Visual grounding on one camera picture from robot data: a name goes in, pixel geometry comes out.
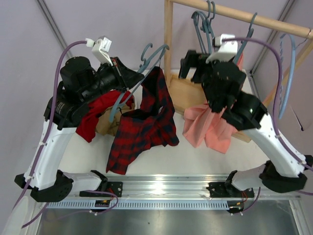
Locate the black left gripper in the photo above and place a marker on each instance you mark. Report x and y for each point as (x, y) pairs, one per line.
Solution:
(117, 75)

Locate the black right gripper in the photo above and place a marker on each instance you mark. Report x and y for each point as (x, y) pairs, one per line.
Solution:
(204, 65)

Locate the red plaid skirt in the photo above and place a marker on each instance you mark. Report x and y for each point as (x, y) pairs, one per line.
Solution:
(150, 125)

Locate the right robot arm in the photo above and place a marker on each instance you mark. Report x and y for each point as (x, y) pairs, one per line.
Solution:
(228, 109)

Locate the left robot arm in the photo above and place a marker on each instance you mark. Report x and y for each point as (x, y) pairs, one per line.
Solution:
(46, 182)

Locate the teal hanger holding shirt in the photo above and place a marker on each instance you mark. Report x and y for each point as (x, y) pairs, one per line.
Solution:
(244, 43)

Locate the light blue hanger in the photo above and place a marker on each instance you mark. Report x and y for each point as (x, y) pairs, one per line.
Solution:
(284, 101)

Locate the wooden clothes rack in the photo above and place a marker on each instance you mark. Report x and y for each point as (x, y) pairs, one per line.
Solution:
(183, 92)

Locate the pink shirt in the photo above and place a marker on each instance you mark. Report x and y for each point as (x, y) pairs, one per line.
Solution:
(203, 125)

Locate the red garment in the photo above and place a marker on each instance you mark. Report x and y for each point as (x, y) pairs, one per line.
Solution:
(86, 129)

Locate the tan garment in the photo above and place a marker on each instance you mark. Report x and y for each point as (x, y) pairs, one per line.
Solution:
(105, 127)

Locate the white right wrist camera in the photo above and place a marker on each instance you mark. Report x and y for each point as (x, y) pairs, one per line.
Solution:
(226, 48)

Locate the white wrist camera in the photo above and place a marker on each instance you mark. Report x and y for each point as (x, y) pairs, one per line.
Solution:
(100, 49)
(226, 48)

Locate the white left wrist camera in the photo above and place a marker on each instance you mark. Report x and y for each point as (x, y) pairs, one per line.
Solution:
(100, 49)

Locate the aluminium mounting rail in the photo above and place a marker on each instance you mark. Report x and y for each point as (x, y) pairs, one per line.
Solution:
(166, 187)

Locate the white slotted cable duct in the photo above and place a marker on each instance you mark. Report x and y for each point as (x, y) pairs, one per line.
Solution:
(146, 204)

